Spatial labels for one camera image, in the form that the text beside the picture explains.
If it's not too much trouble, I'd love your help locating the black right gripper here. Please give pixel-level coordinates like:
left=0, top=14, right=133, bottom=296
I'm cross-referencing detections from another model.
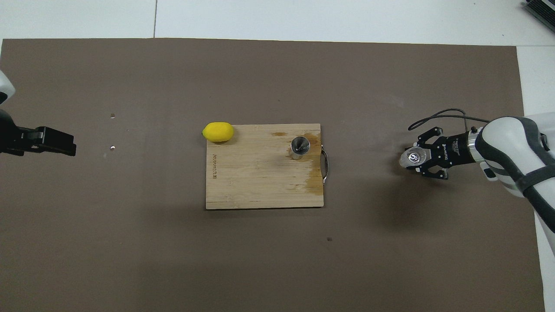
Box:
left=415, top=127, right=477, bottom=180

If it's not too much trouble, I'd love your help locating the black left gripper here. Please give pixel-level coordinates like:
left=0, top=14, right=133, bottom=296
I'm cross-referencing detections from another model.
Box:
left=0, top=108, right=76, bottom=156

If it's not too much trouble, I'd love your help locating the small clear glass cup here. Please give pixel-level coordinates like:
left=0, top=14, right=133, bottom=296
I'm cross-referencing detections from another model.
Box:
left=399, top=146, right=428, bottom=170

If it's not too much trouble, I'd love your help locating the steel double jigger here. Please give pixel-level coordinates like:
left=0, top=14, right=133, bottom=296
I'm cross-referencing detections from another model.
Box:
left=290, top=136, right=311, bottom=160

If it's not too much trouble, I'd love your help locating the brown paper table mat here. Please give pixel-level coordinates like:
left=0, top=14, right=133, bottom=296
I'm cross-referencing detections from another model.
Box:
left=0, top=38, right=546, bottom=312

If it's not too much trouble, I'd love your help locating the yellow lemon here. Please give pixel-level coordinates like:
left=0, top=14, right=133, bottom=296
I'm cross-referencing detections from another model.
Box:
left=202, top=122, right=235, bottom=143

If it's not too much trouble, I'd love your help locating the grey finned metal device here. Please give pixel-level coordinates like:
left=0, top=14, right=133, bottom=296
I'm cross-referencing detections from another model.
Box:
left=522, top=0, right=555, bottom=33

